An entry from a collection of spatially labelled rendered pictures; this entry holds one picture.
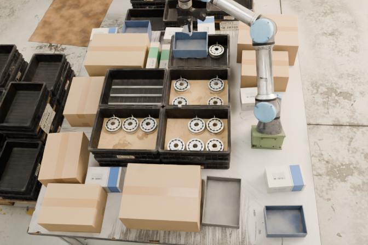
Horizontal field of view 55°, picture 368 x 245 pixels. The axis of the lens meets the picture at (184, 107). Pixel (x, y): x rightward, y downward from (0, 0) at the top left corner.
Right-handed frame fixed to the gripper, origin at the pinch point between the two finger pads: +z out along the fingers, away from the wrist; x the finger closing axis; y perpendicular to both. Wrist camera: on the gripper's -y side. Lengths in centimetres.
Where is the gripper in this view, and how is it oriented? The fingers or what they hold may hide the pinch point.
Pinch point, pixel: (191, 33)
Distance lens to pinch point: 219.0
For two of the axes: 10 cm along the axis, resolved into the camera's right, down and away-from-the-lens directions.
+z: 0.8, 6.4, 7.7
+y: -9.9, -0.4, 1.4
